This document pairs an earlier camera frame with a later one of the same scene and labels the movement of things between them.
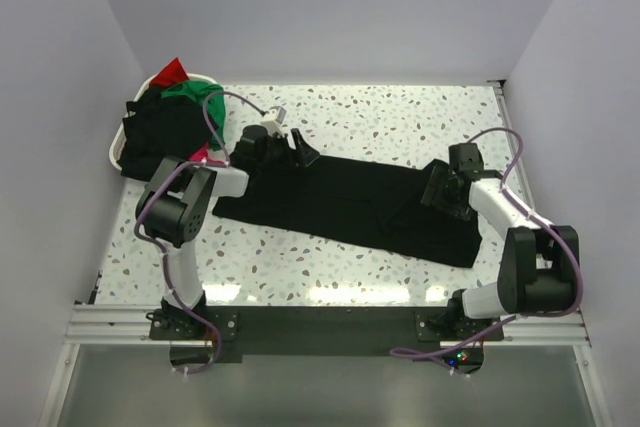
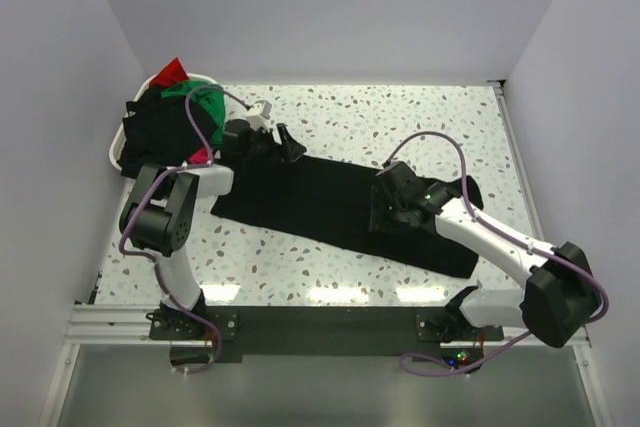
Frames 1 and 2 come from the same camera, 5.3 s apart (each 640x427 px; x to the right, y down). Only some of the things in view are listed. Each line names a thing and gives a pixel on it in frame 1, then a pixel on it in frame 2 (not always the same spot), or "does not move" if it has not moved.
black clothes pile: (160, 128) does not move
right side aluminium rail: (519, 160) does not move
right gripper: (439, 178) -> (378, 219)
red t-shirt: (173, 72) does not move
